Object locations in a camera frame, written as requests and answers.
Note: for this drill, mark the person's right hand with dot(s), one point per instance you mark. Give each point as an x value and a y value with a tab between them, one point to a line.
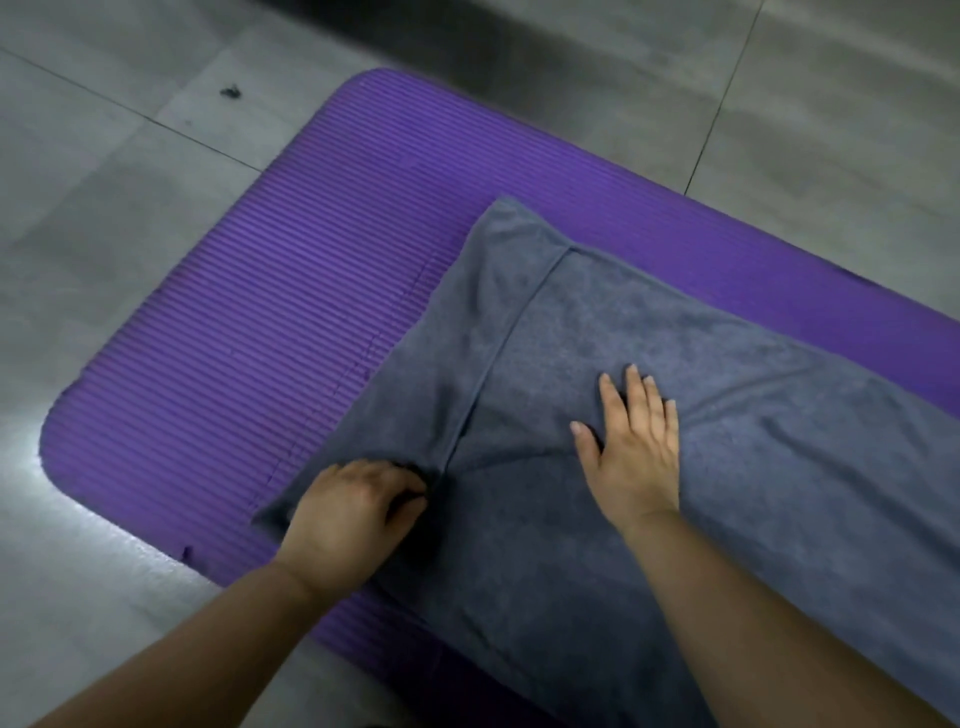
637	465

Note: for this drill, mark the small dark floor debris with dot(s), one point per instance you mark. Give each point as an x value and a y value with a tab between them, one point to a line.
230	92

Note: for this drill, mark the purple yoga mat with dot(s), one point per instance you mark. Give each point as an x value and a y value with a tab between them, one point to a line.
262	300

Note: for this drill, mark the person's left hand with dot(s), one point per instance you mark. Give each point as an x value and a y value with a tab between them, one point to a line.
337	532

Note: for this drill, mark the dark grey tagged towel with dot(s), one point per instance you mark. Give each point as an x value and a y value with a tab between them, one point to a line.
712	360

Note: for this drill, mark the person's left forearm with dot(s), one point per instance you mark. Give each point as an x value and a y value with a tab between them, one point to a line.
172	660

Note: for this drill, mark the person's right forearm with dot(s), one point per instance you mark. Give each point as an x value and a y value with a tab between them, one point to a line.
750	637

